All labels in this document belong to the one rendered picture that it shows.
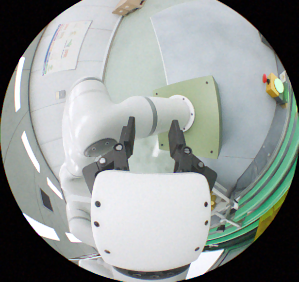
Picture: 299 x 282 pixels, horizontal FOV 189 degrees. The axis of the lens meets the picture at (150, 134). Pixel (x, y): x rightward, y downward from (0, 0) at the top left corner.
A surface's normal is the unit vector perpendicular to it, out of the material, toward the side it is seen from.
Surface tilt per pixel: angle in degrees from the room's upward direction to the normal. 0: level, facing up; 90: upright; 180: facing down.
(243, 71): 0
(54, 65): 89
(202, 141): 3
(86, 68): 90
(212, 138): 3
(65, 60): 90
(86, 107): 71
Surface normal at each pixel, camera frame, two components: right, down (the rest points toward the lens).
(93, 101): 0.44, -0.53
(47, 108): 0.68, 0.50
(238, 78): -0.70, 0.22
